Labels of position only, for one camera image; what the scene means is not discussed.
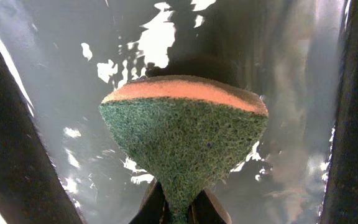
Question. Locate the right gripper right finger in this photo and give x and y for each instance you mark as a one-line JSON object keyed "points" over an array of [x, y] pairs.
{"points": [[206, 209]]}

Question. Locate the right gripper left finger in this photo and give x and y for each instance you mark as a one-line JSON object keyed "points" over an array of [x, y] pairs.
{"points": [[154, 207]]}

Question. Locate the green orange sponge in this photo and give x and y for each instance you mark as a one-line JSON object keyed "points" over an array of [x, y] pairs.
{"points": [[188, 132]]}

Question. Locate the black water tray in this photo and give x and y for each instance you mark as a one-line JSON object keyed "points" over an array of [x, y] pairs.
{"points": [[59, 59]]}

